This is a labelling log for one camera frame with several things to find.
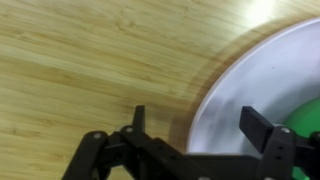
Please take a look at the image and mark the white round plate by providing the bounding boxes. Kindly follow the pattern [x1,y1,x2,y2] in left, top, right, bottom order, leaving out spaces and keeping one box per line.
[186,18,320,156]

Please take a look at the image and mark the bright green bowl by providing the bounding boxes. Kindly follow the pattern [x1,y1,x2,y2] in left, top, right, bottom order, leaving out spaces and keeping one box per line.
[281,96,320,180]

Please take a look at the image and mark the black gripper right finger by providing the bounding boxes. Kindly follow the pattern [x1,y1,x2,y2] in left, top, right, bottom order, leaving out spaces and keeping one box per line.
[239,106,274,153]

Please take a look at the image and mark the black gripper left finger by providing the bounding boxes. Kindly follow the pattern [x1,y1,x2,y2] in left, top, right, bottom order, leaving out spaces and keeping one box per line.
[132,105,145,132]

